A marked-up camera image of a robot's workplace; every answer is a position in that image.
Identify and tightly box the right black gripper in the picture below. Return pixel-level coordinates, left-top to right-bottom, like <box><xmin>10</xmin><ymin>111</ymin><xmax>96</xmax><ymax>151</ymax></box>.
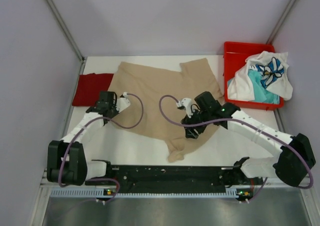
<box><xmin>181</xmin><ymin>106</ymin><xmax>212</xmax><ymax>139</ymax></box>

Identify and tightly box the beige t-shirt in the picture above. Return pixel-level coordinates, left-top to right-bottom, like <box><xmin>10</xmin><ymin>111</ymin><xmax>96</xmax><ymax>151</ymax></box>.
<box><xmin>109</xmin><ymin>58</ymin><xmax>223</xmax><ymax>163</ymax></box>

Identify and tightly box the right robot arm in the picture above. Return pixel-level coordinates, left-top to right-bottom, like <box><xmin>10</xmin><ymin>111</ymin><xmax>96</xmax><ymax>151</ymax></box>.
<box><xmin>177</xmin><ymin>91</ymin><xmax>316</xmax><ymax>187</ymax></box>

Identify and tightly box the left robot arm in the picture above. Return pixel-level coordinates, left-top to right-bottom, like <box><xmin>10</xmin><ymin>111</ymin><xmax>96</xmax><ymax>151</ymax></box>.
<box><xmin>46</xmin><ymin>91</ymin><xmax>119</xmax><ymax>187</ymax></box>

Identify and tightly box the folded red t-shirt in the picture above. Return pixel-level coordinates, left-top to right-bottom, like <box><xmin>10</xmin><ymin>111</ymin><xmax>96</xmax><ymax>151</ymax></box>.
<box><xmin>72</xmin><ymin>73</ymin><xmax>114</xmax><ymax>107</ymax></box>

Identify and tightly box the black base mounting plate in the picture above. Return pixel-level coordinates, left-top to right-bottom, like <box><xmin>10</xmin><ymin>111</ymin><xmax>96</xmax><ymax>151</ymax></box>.
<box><xmin>84</xmin><ymin>164</ymin><xmax>266</xmax><ymax>193</ymax></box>

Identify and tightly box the teal t-shirt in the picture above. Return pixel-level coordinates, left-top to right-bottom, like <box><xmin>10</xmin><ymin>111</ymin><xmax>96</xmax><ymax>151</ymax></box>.
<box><xmin>248</xmin><ymin>70</ymin><xmax>280</xmax><ymax>104</ymax></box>

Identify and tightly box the red plastic bin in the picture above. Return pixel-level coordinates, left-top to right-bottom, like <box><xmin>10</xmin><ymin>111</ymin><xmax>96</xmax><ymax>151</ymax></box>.
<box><xmin>223</xmin><ymin>41</ymin><xmax>285</xmax><ymax>111</ymax></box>

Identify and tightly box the white printed t-shirt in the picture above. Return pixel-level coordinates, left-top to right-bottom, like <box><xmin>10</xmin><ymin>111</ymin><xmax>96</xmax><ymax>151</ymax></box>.
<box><xmin>227</xmin><ymin>51</ymin><xmax>293</xmax><ymax>102</ymax></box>

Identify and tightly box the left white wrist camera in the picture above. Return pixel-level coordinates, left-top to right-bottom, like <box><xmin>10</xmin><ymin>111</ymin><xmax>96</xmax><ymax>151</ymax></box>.
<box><xmin>116</xmin><ymin>92</ymin><xmax>131</xmax><ymax>113</ymax></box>

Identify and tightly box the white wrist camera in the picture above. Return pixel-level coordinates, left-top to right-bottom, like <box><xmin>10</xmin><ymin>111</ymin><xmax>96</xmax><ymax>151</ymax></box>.
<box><xmin>176</xmin><ymin>98</ymin><xmax>196</xmax><ymax>118</ymax></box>
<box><xmin>116</xmin><ymin>92</ymin><xmax>131</xmax><ymax>113</ymax></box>

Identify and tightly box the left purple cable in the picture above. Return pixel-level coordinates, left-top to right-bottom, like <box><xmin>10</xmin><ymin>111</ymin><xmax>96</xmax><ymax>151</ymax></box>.
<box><xmin>57</xmin><ymin>92</ymin><xmax>144</xmax><ymax>205</ymax></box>

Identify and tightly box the purple cable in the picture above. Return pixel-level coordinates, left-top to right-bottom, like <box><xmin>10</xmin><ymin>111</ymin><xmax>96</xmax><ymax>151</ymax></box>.
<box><xmin>57</xmin><ymin>92</ymin><xmax>144</xmax><ymax>205</ymax></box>
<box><xmin>158</xmin><ymin>94</ymin><xmax>315</xmax><ymax>204</ymax></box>

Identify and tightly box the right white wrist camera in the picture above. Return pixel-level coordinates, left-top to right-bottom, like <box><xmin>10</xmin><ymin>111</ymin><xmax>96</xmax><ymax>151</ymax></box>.
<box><xmin>176</xmin><ymin>98</ymin><xmax>196</xmax><ymax>118</ymax></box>

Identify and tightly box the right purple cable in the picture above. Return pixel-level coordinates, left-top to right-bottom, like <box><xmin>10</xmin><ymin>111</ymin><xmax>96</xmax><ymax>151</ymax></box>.
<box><xmin>158</xmin><ymin>94</ymin><xmax>315</xmax><ymax>204</ymax></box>

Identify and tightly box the aluminium frame rail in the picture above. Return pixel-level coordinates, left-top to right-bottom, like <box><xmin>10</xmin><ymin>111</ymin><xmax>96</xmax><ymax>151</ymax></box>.
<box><xmin>39</xmin><ymin>168</ymin><xmax>314</xmax><ymax>189</ymax></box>

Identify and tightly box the grey slotted cable duct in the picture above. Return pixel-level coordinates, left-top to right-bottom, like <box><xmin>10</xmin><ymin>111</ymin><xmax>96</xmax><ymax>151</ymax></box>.
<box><xmin>50</xmin><ymin>188</ymin><xmax>252</xmax><ymax>199</ymax></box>

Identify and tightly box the left aluminium corner post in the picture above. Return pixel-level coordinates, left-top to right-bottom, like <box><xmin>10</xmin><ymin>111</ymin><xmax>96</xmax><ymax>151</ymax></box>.
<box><xmin>44</xmin><ymin>0</ymin><xmax>85</xmax><ymax>62</ymax></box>

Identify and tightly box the aluminium corner post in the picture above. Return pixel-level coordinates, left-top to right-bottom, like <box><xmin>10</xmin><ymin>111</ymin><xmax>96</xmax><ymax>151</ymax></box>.
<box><xmin>44</xmin><ymin>0</ymin><xmax>85</xmax><ymax>62</ymax></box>
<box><xmin>266</xmin><ymin>0</ymin><xmax>299</xmax><ymax>44</ymax></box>

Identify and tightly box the right aluminium corner post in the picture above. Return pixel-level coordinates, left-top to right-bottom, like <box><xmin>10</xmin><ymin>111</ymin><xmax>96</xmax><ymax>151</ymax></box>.
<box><xmin>266</xmin><ymin>0</ymin><xmax>299</xmax><ymax>44</ymax></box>

